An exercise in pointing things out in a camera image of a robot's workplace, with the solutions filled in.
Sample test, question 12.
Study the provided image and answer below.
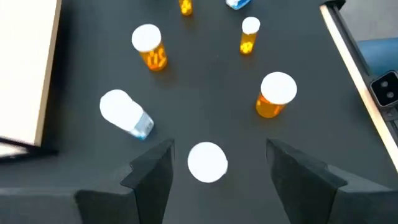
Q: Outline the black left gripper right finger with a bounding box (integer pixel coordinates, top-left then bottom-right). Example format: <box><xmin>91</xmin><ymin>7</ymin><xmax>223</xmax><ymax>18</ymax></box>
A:
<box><xmin>266</xmin><ymin>139</ymin><xmax>398</xmax><ymax>224</ymax></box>

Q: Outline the small orange pill bottle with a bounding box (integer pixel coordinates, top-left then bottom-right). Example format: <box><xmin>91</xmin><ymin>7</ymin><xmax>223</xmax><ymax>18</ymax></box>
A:
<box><xmin>239</xmin><ymin>16</ymin><xmax>261</xmax><ymax>56</ymax></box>
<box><xmin>178</xmin><ymin>0</ymin><xmax>194</xmax><ymax>17</ymax></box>

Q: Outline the black table-level camera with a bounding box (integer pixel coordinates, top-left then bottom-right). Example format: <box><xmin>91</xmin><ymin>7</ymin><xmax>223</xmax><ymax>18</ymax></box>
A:
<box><xmin>369</xmin><ymin>70</ymin><xmax>398</xmax><ymax>108</ymax></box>

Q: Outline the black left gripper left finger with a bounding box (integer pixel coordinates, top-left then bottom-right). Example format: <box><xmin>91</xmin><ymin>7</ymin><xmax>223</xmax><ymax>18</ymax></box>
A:
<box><xmin>74</xmin><ymin>139</ymin><xmax>175</xmax><ymax>224</ymax></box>

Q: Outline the black aluminium table frame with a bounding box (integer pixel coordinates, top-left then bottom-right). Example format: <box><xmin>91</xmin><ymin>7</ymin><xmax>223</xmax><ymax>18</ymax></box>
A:
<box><xmin>319</xmin><ymin>0</ymin><xmax>398</xmax><ymax>175</ymax></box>

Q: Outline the large orange pill bottle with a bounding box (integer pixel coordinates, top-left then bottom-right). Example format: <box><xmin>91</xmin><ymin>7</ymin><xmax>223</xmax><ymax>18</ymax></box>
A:
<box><xmin>187</xmin><ymin>141</ymin><xmax>229</xmax><ymax>184</ymax></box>
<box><xmin>255</xmin><ymin>71</ymin><xmax>299</xmax><ymax>119</ymax></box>
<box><xmin>131</xmin><ymin>23</ymin><xmax>169</xmax><ymax>72</ymax></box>

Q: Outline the white medicine bottle blue label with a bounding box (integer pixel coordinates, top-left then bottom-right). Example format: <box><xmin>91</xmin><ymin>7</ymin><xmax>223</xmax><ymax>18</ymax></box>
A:
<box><xmin>225</xmin><ymin>0</ymin><xmax>252</xmax><ymax>11</ymax></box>
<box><xmin>98</xmin><ymin>88</ymin><xmax>155</xmax><ymax>141</ymax></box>

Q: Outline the blue plastic object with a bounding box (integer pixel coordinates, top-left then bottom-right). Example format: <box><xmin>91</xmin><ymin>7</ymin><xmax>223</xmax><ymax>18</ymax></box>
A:
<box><xmin>356</xmin><ymin>37</ymin><xmax>398</xmax><ymax>77</ymax></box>

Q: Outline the black table mat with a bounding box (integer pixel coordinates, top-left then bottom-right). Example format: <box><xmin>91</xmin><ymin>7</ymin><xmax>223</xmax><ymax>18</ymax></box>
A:
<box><xmin>0</xmin><ymin>0</ymin><xmax>393</xmax><ymax>224</ymax></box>

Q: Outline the light wooden board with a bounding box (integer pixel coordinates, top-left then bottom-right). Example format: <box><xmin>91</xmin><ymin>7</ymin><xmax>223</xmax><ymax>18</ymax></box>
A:
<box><xmin>0</xmin><ymin>0</ymin><xmax>63</xmax><ymax>159</ymax></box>

